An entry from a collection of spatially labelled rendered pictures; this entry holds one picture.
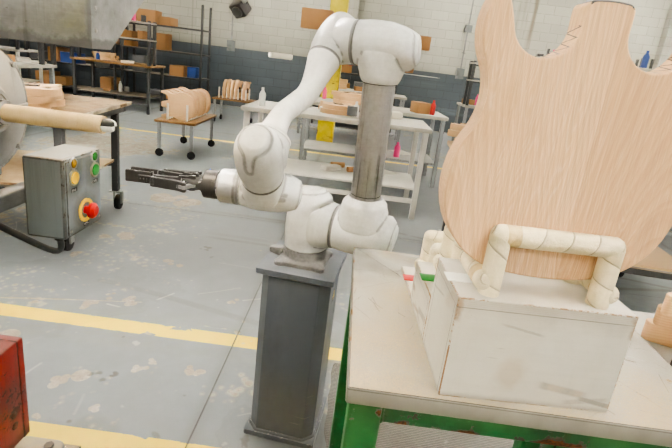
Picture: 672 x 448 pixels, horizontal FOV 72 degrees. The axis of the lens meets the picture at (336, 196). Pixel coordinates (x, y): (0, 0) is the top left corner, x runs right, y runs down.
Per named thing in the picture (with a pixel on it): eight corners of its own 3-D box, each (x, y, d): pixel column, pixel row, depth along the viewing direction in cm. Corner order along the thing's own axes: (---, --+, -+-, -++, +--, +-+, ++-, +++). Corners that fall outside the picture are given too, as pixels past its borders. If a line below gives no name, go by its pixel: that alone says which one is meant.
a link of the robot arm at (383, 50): (340, 238, 174) (397, 251, 168) (325, 256, 159) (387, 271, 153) (363, 18, 147) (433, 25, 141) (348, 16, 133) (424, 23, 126)
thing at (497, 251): (480, 296, 69) (494, 237, 66) (474, 286, 72) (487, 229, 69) (501, 298, 69) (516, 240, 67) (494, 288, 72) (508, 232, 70)
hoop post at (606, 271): (591, 308, 69) (609, 250, 67) (580, 298, 73) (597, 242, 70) (612, 311, 70) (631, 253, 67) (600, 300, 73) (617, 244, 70)
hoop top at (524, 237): (491, 247, 67) (496, 226, 66) (484, 239, 70) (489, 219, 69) (627, 263, 67) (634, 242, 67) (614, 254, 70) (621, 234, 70)
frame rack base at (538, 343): (438, 397, 72) (459, 298, 68) (420, 340, 87) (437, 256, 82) (608, 413, 73) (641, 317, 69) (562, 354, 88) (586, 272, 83)
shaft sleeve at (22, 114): (0, 122, 83) (-1, 104, 83) (13, 120, 87) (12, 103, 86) (99, 135, 83) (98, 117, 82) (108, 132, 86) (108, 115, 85)
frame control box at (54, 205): (-47, 259, 109) (-60, 151, 102) (18, 228, 130) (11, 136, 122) (56, 272, 109) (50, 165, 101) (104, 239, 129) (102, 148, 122)
